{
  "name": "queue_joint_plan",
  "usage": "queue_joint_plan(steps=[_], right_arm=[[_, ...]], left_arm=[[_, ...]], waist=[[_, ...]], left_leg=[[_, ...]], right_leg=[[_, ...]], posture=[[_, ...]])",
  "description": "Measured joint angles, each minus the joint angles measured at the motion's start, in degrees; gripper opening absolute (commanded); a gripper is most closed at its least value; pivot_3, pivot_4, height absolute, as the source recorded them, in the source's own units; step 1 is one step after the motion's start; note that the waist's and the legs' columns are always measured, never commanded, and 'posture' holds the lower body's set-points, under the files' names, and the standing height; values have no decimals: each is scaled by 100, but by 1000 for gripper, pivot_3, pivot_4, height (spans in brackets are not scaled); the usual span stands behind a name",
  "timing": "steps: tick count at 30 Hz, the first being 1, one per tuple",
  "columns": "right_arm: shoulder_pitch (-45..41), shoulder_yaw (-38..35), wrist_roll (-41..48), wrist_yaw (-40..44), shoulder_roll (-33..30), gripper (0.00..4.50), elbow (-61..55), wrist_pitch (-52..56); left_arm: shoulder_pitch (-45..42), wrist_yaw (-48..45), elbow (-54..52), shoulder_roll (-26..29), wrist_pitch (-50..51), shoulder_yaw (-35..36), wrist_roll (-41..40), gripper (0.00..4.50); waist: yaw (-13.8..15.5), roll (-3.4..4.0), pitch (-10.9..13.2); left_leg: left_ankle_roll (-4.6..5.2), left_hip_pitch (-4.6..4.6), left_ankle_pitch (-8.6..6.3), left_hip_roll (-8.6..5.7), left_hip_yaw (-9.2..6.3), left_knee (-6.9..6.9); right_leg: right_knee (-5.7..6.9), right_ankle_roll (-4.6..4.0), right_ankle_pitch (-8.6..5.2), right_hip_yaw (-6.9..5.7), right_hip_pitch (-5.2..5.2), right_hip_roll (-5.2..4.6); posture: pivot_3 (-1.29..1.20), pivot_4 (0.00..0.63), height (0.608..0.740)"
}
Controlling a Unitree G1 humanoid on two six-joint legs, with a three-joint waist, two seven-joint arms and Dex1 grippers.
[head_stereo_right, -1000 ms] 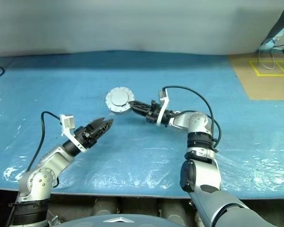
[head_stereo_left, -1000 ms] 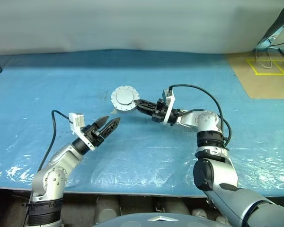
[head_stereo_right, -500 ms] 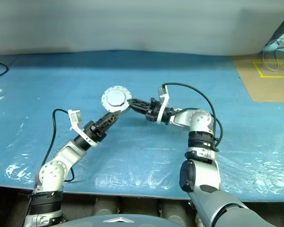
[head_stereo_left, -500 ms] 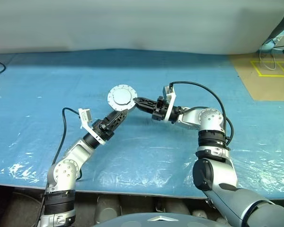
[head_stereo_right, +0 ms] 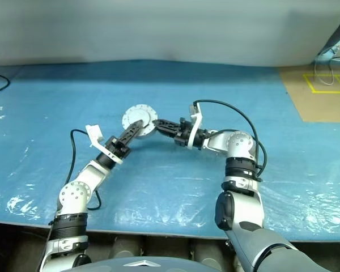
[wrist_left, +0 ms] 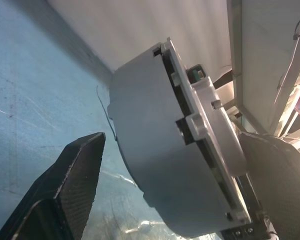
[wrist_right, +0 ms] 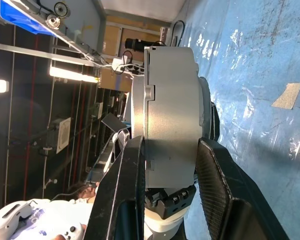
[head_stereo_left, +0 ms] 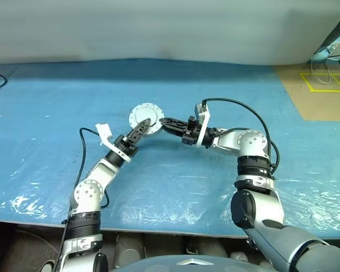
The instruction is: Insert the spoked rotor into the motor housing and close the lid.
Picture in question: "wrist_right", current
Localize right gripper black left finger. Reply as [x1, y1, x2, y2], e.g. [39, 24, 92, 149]
[83, 134, 147, 240]

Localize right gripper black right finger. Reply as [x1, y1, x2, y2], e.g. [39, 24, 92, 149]
[195, 137, 291, 240]

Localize black rimmed silver motor disc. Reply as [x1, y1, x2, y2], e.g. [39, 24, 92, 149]
[199, 76, 221, 141]

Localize copper wound motor stator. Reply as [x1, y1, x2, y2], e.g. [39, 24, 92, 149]
[130, 45, 200, 189]

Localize white handheld controller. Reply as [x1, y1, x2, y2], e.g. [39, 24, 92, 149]
[61, 221, 84, 240]

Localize person in white shirt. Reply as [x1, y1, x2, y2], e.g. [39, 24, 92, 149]
[0, 181, 98, 240]

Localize dark grey flat panel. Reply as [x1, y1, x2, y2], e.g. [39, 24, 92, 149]
[101, 112, 124, 131]

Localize white square vent panel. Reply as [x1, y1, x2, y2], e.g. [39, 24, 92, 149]
[55, 116, 72, 155]

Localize white VR headset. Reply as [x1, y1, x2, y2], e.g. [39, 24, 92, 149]
[0, 201, 33, 236]

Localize grey tape patch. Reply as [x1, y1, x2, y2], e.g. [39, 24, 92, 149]
[271, 82, 300, 110]

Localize white power strip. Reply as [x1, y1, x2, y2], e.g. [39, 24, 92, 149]
[111, 56, 146, 76]

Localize blue plastic table cover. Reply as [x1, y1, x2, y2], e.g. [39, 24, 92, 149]
[164, 0, 300, 240]

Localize black cylindrical device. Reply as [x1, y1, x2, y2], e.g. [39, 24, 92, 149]
[124, 37, 167, 52]

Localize brown cardboard box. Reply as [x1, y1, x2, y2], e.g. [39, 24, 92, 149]
[97, 14, 172, 92]

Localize white backdrop sheet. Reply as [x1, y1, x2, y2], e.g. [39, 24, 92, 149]
[99, 0, 188, 25]

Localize blue plastic bin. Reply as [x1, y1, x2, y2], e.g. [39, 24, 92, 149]
[0, 0, 55, 36]

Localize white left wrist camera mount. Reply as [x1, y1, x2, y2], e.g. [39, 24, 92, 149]
[143, 211, 188, 240]

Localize grey metal frame rack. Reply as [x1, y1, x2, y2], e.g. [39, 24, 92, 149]
[0, 0, 108, 68]

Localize black looped cable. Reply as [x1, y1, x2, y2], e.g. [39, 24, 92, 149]
[171, 19, 186, 47]

